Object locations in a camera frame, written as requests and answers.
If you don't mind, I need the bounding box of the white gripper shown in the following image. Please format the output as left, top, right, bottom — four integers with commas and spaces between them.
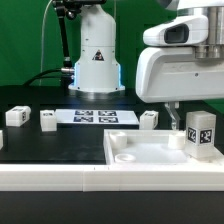
135, 47, 224, 130

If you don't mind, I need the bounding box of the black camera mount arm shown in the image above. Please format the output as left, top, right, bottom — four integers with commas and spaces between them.
52, 0, 107, 68

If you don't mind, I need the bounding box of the white U-shaped obstacle fence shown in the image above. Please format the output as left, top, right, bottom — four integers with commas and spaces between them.
0, 164, 224, 192

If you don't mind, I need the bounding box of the white square tabletop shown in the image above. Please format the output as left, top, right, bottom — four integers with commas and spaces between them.
103, 129, 224, 165

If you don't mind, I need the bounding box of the black cable bundle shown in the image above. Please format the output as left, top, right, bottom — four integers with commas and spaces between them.
23, 68, 73, 87

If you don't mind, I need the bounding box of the white sheet with tags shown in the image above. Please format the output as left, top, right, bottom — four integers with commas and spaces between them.
55, 109, 139, 125

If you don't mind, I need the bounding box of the grey thin cable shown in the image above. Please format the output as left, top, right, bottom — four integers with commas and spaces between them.
38, 0, 54, 86

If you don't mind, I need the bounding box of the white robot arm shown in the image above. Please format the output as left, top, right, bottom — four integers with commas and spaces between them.
69, 0, 224, 129

